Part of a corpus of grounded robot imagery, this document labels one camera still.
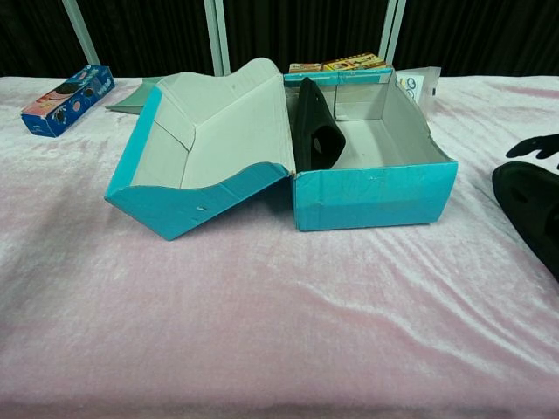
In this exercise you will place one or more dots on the green plastic dustpan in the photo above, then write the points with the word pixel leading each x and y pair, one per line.
pixel 135 100

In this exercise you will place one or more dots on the yellow red printed box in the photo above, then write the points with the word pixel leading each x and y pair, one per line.
pixel 354 62

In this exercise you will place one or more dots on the pink velvet tablecloth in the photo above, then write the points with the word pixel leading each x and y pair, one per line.
pixel 262 314

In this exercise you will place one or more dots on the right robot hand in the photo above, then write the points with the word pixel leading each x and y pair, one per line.
pixel 546 144

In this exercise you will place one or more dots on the blue cardboard shoe box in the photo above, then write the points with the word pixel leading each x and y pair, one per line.
pixel 375 201

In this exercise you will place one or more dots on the black pleated curtain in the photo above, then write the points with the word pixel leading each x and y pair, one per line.
pixel 148 30

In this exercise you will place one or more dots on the blue cookie box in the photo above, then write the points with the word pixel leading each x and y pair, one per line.
pixel 65 102

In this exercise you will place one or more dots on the black shoe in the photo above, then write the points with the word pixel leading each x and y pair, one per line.
pixel 530 205
pixel 316 118

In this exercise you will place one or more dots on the white frame pole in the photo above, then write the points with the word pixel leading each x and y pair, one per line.
pixel 391 30
pixel 80 30
pixel 217 35

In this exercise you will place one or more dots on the clear plastic package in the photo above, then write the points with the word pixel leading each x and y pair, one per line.
pixel 419 89

